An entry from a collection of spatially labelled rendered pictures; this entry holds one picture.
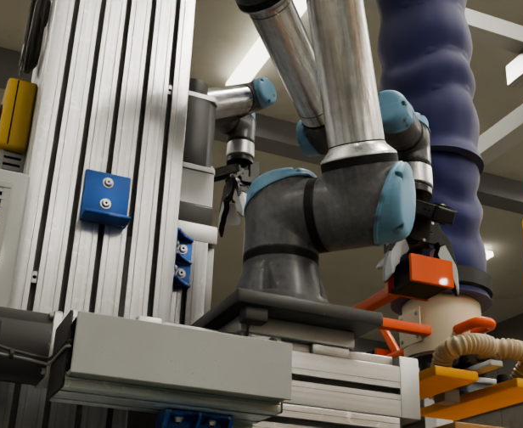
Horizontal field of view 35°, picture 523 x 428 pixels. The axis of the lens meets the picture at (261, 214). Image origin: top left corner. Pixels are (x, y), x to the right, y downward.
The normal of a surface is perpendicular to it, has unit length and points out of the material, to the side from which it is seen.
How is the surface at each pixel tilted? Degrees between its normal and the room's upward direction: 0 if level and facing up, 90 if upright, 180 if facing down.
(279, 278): 72
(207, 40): 180
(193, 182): 90
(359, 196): 113
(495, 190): 90
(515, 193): 90
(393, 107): 90
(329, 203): 100
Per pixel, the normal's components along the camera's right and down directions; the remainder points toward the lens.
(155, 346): 0.40, -0.37
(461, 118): 0.57, -0.15
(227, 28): -0.04, 0.91
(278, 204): -0.42, -0.40
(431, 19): -0.07, -0.48
